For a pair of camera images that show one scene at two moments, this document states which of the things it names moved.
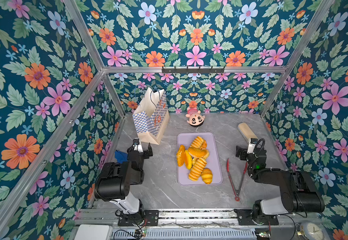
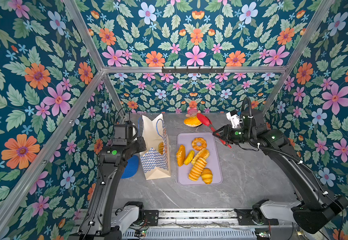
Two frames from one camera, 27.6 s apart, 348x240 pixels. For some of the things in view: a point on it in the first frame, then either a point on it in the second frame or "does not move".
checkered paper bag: [151, 116] to [155, 156]
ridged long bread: [199, 164] does not move
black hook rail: [193, 70] does not move
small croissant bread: [207, 175] does not move
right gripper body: [245, 156] to [236, 135]
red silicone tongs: [237, 192] to [205, 120]
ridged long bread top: [199, 142] to [160, 147]
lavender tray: [213, 160] does not move
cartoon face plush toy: [195, 118] does not move
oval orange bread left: [180, 155] does not move
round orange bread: [198, 152] to [193, 121]
